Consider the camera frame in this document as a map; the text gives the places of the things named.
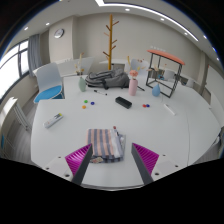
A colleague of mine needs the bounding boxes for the grey backpack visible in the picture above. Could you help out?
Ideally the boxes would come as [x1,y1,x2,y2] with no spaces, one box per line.
[85,68,131,90]

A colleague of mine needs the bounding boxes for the white marker pen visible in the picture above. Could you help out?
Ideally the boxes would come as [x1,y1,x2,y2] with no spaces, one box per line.
[163,103,176,116]

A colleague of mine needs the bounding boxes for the round wall clock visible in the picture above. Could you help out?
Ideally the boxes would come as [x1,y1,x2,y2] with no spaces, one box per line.
[53,28,65,39]

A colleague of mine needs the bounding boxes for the black rectangular box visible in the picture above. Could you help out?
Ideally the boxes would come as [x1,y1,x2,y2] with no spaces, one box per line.
[115,96,133,110]

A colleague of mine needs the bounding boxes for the recessed ceiling lights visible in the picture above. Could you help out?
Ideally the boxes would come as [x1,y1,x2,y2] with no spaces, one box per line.
[23,7,208,40]

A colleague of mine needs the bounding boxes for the black marker pen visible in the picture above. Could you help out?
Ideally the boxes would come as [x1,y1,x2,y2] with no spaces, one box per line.
[93,89,108,96]

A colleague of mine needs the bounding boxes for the black-framed window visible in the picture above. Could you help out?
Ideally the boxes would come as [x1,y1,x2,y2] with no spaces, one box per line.
[0,39,30,101]

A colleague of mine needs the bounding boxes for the grey curtain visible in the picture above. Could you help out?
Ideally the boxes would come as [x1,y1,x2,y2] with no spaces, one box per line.
[27,33,43,69]

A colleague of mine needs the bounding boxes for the wooden coat stand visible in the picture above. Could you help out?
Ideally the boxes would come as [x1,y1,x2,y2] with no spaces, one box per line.
[102,13,120,71]

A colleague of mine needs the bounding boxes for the white remote control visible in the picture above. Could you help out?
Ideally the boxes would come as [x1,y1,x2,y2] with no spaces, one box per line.
[42,112,64,129]

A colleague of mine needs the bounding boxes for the grey striped towel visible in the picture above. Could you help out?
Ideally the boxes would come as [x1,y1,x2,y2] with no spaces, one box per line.
[85,128,127,164]

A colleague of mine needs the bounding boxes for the white side desk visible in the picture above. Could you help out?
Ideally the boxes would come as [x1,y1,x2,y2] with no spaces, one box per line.
[0,96,33,158]

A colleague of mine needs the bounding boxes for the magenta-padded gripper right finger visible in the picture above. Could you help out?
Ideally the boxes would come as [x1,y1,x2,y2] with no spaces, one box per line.
[130,142,185,186]

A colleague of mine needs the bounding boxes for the blue vase with twigs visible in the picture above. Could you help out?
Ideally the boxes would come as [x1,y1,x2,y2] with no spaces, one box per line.
[152,63,168,98]

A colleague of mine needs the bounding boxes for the pink vase with flowers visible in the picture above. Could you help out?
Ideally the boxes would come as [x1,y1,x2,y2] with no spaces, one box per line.
[126,55,145,97]

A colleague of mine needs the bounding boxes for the black rack with orange top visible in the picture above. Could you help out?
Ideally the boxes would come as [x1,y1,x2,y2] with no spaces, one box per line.
[145,49,186,99]

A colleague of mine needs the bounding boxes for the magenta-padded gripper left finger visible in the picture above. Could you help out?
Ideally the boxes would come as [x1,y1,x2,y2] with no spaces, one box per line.
[43,143,94,186]

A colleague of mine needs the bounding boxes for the white chair with blue cushion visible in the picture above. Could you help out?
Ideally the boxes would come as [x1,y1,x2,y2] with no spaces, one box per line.
[33,62,66,104]

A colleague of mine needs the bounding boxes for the green vase with dried flowers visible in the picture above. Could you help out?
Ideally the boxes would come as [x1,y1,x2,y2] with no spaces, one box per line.
[74,52,88,93]

